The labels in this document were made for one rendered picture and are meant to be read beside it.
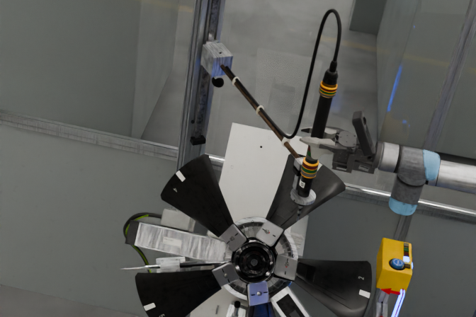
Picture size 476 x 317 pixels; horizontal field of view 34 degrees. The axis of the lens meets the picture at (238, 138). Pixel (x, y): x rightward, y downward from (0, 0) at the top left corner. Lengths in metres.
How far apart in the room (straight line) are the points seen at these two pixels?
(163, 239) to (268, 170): 0.41
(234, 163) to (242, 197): 0.12
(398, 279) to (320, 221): 0.60
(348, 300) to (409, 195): 0.41
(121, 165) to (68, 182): 0.26
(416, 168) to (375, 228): 1.10
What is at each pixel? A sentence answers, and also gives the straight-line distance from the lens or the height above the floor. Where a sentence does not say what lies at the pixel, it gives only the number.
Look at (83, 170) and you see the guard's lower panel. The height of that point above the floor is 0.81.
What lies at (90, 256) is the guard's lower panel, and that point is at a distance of 3.52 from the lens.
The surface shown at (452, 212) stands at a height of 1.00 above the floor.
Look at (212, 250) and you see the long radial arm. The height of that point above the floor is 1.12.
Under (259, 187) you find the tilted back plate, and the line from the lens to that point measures 2.57.
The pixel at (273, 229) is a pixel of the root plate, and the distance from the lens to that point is 2.34.
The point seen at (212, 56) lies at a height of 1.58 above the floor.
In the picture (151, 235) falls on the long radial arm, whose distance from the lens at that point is 2.48.
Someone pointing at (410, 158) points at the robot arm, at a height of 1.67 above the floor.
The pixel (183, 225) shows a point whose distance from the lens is 2.50.
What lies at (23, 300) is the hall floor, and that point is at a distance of 3.83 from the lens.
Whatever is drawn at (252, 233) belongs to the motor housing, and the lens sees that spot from 2.45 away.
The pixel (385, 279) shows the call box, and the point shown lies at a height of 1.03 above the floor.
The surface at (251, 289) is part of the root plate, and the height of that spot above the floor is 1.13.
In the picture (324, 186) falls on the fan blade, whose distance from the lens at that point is 2.32.
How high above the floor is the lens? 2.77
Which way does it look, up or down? 34 degrees down
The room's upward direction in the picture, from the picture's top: 9 degrees clockwise
